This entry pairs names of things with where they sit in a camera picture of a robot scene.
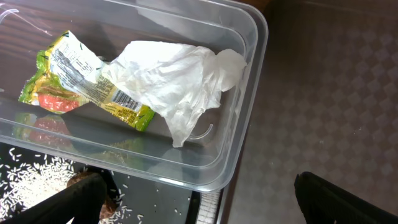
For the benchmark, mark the brown plastic serving tray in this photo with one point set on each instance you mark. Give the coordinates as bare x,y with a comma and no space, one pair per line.
326,103

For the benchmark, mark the black waste tray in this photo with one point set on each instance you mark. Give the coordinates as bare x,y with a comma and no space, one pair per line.
142,201

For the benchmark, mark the white tissue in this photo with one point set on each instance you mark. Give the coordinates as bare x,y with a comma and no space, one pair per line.
177,81

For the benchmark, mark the green yellow snack wrapper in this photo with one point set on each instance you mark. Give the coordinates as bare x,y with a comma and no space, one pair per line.
69,75

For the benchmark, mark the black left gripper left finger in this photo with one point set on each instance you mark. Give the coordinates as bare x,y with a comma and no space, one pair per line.
79,203

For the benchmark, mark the white cooked rice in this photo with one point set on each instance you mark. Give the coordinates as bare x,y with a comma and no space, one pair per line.
31,183

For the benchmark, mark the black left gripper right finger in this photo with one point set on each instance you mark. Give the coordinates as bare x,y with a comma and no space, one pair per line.
323,202

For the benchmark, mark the clear plastic bin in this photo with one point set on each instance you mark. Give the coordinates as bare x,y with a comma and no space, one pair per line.
89,134

